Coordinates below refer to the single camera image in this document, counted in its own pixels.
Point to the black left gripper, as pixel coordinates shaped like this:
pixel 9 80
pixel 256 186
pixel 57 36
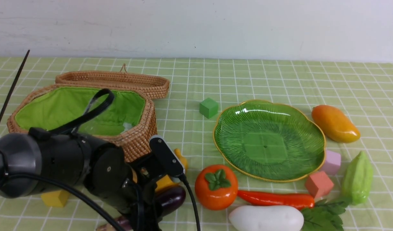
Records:
pixel 139 182

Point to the dark purple eggplant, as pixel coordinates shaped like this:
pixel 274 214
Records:
pixel 170 200

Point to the yellow banana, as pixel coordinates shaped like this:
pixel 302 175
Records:
pixel 166 182

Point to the orange persimmon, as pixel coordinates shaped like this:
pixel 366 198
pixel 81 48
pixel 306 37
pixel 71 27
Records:
pixel 216 187

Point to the white radish with leaves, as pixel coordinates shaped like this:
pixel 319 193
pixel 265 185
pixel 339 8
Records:
pixel 266 218

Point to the red orange carrot with leaves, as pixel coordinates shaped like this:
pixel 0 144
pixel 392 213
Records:
pixel 322 215

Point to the orange yellow mango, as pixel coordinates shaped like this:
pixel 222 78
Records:
pixel 335 124

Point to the light green bitter gourd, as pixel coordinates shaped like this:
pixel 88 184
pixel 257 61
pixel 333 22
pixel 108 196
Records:
pixel 357 181

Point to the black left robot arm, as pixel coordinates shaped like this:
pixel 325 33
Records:
pixel 99 166

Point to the yellow foam block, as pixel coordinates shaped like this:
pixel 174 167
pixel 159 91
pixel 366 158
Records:
pixel 56 198

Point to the green foam cube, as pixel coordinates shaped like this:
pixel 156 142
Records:
pixel 208 108

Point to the woven wicker basket lid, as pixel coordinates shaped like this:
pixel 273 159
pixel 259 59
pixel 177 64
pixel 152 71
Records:
pixel 152 86

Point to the woven wicker basket green lining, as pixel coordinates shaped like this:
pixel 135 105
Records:
pixel 129 122

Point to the green glass leaf plate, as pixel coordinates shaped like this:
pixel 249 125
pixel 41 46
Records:
pixel 269 141

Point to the green checkered tablecloth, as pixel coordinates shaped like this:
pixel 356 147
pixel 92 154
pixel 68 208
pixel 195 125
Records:
pixel 363 91

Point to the salmon pink foam cube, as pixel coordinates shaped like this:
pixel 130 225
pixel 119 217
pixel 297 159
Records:
pixel 319 184

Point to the pink lilac foam cube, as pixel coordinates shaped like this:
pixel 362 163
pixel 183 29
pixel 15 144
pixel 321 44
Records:
pixel 332 163

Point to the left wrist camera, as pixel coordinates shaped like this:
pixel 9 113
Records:
pixel 171 164

